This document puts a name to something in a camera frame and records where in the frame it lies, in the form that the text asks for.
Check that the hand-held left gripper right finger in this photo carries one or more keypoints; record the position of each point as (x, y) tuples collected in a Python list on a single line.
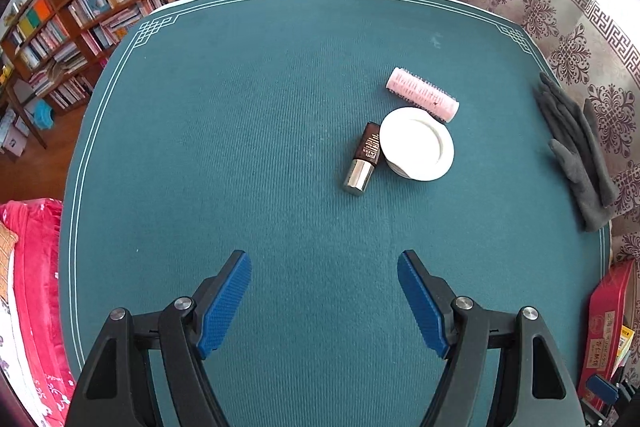
[(422, 302)]

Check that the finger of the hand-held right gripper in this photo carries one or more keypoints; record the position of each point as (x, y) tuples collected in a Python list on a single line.
[(602, 391)]

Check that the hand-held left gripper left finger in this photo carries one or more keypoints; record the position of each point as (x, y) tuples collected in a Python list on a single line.
[(225, 302)]

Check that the yellow small box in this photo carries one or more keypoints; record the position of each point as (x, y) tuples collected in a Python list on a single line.
[(627, 347)]

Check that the red tin box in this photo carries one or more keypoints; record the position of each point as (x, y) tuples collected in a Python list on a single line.
[(602, 332)]

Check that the brown bottle with silver cap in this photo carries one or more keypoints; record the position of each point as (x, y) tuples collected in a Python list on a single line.
[(365, 157)]

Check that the white round lid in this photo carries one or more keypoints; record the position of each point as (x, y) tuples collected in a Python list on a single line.
[(417, 142)]

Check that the pink hair roller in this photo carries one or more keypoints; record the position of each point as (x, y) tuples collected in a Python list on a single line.
[(422, 93)]

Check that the red floral blanket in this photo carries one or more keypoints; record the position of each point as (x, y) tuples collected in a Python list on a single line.
[(35, 282)]

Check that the grey glove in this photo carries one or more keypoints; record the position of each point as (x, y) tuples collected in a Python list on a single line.
[(560, 107), (585, 182)]

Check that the blue plastic basket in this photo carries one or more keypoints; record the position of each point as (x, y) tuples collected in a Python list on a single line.
[(39, 114)]

